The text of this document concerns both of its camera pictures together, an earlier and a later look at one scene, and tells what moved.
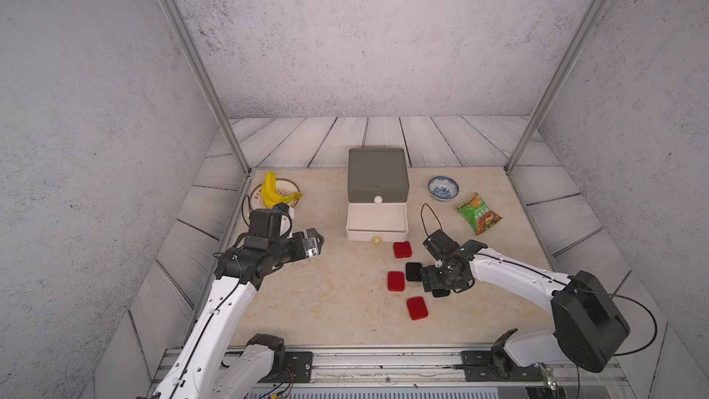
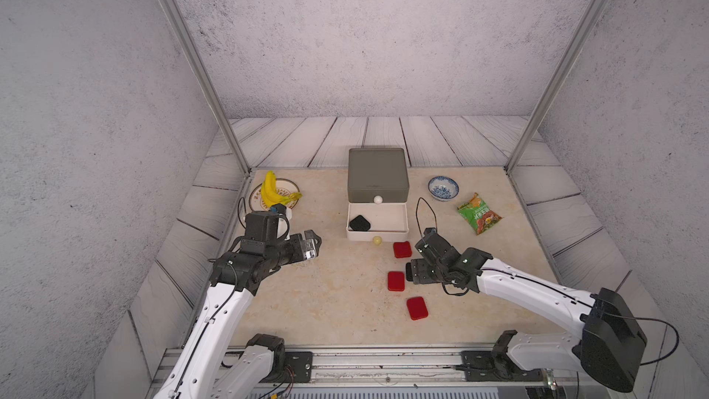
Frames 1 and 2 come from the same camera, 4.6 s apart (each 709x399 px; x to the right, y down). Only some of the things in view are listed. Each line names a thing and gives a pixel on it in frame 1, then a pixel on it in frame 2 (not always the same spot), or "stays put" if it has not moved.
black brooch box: (440, 293) to (359, 223)
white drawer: (367, 220) stays put
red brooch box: (417, 308) stays put
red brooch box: (396, 281) stays put
